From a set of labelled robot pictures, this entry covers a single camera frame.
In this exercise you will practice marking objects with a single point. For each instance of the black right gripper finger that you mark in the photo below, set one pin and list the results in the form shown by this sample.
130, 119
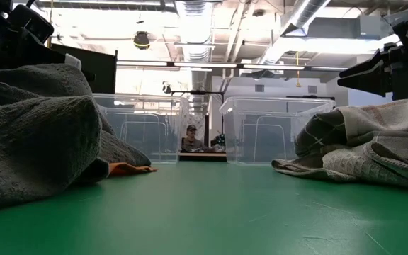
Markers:
370, 65
370, 84

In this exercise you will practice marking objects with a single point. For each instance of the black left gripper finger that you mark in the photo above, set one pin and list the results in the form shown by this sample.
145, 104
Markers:
44, 55

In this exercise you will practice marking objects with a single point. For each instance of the dark grey plaid towel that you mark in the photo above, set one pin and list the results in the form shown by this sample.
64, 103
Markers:
317, 134

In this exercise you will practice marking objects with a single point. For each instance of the light grey waffle towel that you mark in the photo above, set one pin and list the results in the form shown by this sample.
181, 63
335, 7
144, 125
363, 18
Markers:
345, 164

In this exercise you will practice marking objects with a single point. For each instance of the orange towel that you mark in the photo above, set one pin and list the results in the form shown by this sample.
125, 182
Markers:
129, 169

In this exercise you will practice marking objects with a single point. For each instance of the black partition panel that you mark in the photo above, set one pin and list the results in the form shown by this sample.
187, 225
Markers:
94, 74

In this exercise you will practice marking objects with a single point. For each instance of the clear plastic bin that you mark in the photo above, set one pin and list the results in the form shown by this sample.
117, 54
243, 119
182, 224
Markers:
260, 141
147, 141

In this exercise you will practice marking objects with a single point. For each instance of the black boom stand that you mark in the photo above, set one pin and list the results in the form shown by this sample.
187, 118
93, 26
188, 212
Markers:
197, 92

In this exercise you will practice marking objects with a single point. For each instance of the long ceiling light bar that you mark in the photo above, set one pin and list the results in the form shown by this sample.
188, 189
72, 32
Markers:
204, 65

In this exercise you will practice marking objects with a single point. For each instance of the person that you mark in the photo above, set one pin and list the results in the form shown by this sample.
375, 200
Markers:
191, 143

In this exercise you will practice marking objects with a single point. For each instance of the wooden desk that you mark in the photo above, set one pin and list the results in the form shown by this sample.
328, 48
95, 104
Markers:
202, 157

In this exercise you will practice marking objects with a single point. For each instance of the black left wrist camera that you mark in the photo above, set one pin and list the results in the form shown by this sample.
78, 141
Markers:
30, 23

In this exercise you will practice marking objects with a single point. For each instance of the black ceiling dome camera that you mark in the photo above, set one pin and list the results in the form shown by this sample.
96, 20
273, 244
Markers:
141, 39

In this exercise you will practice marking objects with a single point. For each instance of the silver ribbed ceiling duct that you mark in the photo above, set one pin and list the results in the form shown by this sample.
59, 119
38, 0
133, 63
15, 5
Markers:
195, 28

